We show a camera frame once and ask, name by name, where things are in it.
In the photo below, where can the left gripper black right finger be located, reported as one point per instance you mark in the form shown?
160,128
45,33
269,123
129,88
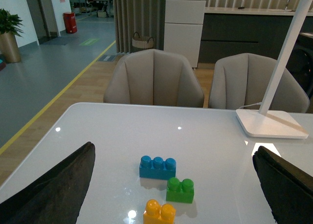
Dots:
287,189

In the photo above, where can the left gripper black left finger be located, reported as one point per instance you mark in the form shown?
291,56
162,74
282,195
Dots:
55,197

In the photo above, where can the yellow two-stud block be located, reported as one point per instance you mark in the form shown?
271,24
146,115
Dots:
155,213

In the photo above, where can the blue three-stud block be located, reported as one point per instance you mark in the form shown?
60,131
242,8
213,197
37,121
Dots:
157,168

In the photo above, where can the green two-stud block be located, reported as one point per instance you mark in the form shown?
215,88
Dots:
180,191

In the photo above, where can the white desk lamp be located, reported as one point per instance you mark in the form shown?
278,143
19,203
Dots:
277,124

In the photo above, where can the beige chair right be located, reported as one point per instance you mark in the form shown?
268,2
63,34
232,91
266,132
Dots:
241,81

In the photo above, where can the beige chair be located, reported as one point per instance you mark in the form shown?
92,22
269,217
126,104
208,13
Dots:
241,81
154,77

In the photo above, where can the black washing machine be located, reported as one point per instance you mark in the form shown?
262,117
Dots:
300,63

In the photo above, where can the beige chair left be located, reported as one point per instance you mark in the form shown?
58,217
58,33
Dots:
154,77

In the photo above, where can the dark kitchen counter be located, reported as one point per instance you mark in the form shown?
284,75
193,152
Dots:
225,34

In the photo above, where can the red bin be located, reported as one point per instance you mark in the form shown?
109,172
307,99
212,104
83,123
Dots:
70,22

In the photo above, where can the woven basket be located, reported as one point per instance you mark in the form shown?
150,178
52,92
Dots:
140,43

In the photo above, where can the potted plant gold pot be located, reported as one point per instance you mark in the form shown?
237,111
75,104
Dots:
10,27

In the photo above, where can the white drawer cabinet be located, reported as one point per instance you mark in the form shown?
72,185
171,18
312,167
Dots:
183,28

